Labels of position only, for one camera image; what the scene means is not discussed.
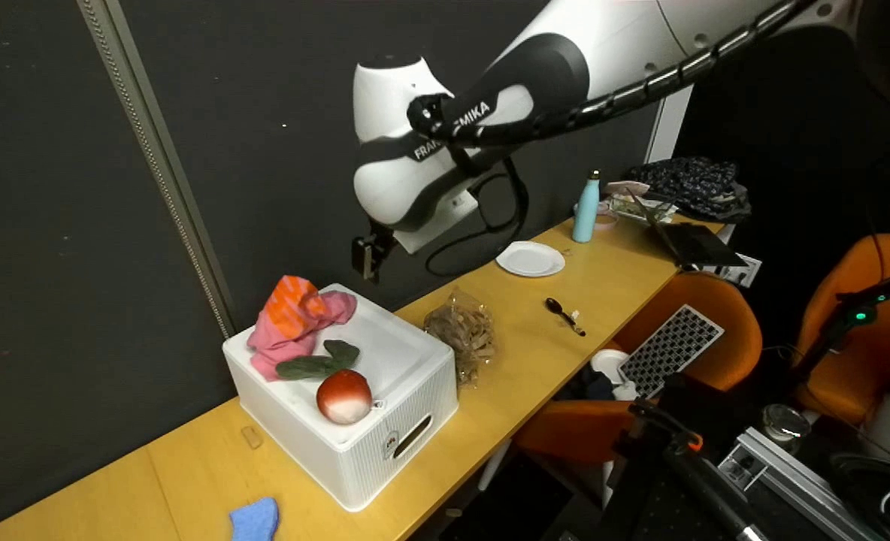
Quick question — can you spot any white plastic storage box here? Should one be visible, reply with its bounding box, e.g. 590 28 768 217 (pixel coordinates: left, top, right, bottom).
222 294 456 510

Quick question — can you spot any pink and orange cloth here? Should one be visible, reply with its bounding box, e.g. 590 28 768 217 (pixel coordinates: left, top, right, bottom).
247 273 359 378

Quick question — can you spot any black laptop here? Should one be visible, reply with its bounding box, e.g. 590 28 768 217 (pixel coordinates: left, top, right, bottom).
644 208 743 268

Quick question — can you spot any red apple toy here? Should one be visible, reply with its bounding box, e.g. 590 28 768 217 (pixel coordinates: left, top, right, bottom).
316 371 373 426

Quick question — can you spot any black plastic spoon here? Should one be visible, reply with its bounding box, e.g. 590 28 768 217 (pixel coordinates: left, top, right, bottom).
544 297 586 338

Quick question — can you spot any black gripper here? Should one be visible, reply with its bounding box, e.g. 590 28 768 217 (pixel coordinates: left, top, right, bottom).
353 231 395 282

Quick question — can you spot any grey aluminium rail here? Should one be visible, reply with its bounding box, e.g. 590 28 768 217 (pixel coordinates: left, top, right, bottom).
76 0 233 334

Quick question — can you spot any teal water bottle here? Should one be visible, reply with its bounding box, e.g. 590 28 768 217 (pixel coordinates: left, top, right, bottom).
570 171 600 245

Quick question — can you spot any orange office chair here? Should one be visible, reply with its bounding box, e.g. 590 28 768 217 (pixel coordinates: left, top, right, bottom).
514 273 763 465

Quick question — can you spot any green toy leaf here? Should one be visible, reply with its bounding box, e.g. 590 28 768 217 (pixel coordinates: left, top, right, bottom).
277 341 360 378

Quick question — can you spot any blue sponge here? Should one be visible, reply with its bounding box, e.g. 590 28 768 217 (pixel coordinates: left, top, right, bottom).
229 498 280 541

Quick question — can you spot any white bowl on chair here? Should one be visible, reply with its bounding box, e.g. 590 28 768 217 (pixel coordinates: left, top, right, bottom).
590 348 627 386

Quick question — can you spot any white paper plate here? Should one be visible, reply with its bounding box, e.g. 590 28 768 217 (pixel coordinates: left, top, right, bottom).
496 242 566 278

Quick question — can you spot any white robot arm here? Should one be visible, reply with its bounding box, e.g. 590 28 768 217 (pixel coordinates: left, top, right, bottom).
353 0 842 281

